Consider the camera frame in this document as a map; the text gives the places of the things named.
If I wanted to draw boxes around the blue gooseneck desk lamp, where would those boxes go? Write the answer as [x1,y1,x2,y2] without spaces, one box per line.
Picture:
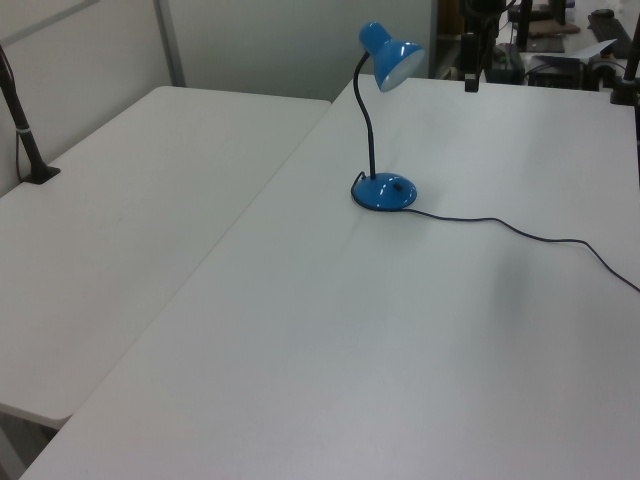
[348,20,426,212]

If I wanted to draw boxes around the white side table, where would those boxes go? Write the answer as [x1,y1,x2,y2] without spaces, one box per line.
[0,85,334,431]

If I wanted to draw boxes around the black desk device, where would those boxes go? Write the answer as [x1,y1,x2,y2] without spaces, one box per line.
[493,42,527,82]

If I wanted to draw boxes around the dark equipment box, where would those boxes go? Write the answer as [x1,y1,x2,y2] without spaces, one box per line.
[528,54,585,89]

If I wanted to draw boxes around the black monitor stand pole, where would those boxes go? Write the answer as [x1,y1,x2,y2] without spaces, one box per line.
[516,0,535,50]

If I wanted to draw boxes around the black clamped pole, white band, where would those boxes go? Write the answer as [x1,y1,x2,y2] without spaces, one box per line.
[0,43,62,187]

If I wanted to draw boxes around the white paper sheet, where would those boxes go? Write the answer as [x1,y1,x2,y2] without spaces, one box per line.
[538,40,615,65]

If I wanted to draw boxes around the black computer keyboard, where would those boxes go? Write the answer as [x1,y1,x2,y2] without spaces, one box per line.
[586,12,634,57]

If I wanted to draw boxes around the black pole with table clamp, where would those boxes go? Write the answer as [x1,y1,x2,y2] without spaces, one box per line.
[608,0,640,106]

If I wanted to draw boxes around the black lamp power cable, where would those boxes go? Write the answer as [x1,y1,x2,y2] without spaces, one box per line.
[349,171,640,294]

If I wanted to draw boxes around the grey partition frame post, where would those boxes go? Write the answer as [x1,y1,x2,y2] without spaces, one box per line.
[152,0,187,89]

